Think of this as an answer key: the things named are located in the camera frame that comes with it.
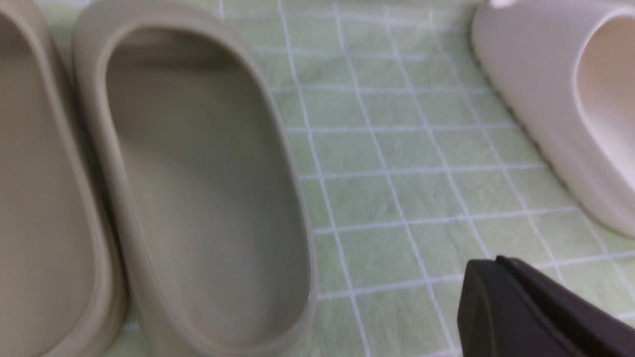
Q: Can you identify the cream foam slide left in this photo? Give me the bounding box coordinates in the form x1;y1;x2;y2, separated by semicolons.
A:
470;0;635;237

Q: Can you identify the tan foam slide left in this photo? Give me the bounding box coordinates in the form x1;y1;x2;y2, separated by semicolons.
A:
0;0;127;357

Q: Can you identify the green checkered table cloth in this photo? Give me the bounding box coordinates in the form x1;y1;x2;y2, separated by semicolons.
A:
38;0;634;357

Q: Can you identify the tan foam slide right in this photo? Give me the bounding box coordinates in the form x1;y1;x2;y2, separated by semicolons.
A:
72;0;319;357

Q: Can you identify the tan foam slide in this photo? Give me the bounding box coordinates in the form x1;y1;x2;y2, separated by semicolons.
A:
0;0;127;357
72;0;319;357

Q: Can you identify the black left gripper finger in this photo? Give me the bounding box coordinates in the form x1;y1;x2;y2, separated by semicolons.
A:
457;255;635;357

